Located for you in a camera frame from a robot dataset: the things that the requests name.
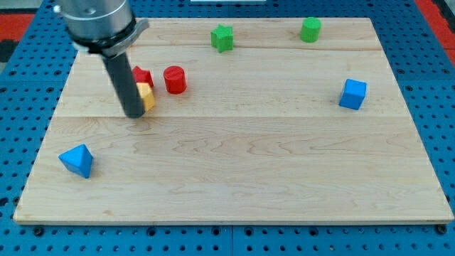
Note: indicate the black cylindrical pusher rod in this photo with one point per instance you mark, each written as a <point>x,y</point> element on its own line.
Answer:
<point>120,74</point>

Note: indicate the red cylinder block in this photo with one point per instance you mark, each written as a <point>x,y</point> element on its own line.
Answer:
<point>175,79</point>

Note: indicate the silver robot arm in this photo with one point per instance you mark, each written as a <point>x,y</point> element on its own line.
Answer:
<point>107,28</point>

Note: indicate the yellow hexagon block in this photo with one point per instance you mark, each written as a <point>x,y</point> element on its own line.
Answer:
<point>146,94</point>

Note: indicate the red star block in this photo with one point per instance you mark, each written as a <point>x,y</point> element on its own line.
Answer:
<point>141,75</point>

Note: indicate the blue triangle block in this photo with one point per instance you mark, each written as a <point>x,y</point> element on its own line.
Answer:
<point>78,160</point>

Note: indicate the green star block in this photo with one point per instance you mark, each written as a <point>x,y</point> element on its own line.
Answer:
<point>221,38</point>

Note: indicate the wooden board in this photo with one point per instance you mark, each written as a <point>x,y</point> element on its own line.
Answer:
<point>257,137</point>

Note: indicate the green cylinder block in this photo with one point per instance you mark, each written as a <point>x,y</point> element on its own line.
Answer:
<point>310,29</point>

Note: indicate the blue cube block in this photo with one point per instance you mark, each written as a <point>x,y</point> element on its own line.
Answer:
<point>353,94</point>

